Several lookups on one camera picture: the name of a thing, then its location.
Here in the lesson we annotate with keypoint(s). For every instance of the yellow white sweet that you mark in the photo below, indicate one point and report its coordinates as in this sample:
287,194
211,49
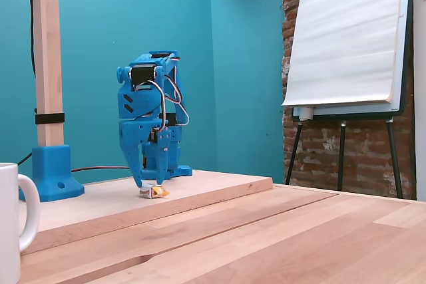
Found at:
150,192

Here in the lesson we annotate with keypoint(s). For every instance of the white ceramic mug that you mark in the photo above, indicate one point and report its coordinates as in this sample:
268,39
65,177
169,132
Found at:
8,217

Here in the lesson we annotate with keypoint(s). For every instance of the raised wooden board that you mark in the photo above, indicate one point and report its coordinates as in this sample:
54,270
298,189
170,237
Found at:
100,204

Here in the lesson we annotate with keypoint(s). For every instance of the white flipchart paper pad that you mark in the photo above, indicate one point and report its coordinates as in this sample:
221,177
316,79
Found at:
346,31

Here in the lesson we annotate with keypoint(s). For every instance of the dark flipchart easel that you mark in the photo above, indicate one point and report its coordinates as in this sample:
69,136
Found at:
394,151

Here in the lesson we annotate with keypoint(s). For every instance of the blue post mount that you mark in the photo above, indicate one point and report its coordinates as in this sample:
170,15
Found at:
51,171

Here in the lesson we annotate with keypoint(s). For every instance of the wooden post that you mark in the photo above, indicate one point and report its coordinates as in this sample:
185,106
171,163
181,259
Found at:
48,48

